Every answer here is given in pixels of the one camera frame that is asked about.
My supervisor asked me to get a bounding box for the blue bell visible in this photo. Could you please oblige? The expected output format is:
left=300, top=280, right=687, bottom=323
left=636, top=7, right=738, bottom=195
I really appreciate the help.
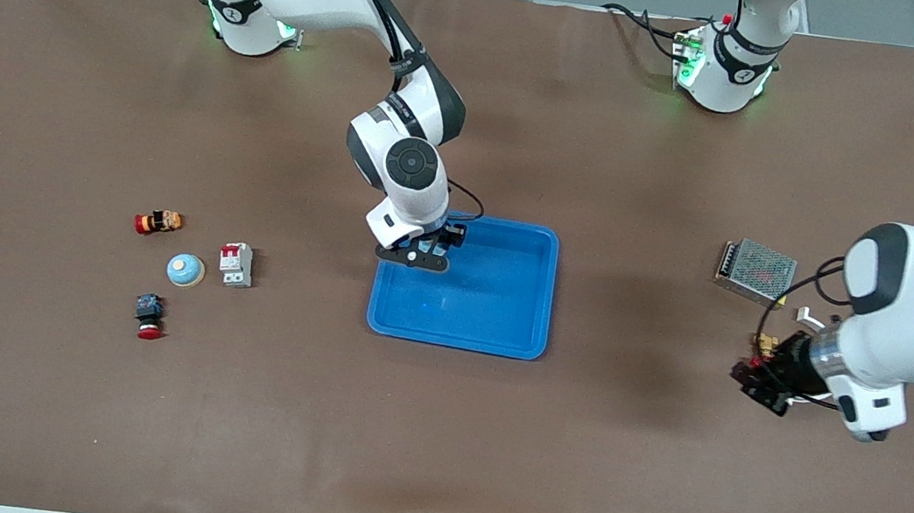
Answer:
left=164, top=250, right=208, bottom=291

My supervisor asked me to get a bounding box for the blue plastic tray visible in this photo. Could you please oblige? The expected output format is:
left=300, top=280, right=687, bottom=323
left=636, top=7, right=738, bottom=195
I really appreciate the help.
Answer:
left=363, top=200, right=565, bottom=363

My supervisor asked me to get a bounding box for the white curved pipe clamp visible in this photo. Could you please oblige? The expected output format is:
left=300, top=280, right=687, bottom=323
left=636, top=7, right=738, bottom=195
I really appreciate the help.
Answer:
left=793, top=305, right=831, bottom=334

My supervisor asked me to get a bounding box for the metal mesh power supply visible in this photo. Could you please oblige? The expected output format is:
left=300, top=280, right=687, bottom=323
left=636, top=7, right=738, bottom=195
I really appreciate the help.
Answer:
left=710, top=235, right=801, bottom=313

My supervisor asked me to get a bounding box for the white red circuit breaker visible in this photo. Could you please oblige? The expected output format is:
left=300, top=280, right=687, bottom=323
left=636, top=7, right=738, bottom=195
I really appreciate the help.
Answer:
left=215, top=240, right=258, bottom=292

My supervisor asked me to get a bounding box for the brown table mat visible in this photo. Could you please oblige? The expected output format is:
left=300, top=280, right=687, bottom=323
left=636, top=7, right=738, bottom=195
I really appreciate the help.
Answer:
left=0, top=0, right=914, bottom=513

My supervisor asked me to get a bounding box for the orange red push button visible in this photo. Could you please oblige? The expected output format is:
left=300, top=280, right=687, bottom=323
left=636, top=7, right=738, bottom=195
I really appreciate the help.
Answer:
left=132, top=206, right=185, bottom=240

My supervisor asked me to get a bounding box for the red black emergency stop button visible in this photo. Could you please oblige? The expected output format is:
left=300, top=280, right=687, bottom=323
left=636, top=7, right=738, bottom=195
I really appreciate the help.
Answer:
left=131, top=292, right=170, bottom=342

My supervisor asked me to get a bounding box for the brass valve red handle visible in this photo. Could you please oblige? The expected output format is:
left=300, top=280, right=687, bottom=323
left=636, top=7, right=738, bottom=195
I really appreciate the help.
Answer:
left=747, top=331, right=783, bottom=374

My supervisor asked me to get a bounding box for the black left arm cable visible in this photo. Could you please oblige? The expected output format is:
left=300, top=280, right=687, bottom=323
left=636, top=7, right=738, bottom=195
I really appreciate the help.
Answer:
left=752, top=80, right=914, bottom=370

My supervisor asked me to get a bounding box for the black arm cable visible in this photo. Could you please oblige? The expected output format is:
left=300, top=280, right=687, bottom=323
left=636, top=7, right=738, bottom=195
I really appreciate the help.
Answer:
left=752, top=80, right=914, bottom=370
left=279, top=0, right=514, bottom=226

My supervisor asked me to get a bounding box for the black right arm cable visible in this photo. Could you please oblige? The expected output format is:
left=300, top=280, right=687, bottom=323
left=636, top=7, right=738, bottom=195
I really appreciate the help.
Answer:
left=279, top=0, right=514, bottom=226

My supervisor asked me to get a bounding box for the black left base cable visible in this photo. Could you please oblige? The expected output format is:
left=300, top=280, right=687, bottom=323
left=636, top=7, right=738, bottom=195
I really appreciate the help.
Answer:
left=597, top=2, right=694, bottom=63

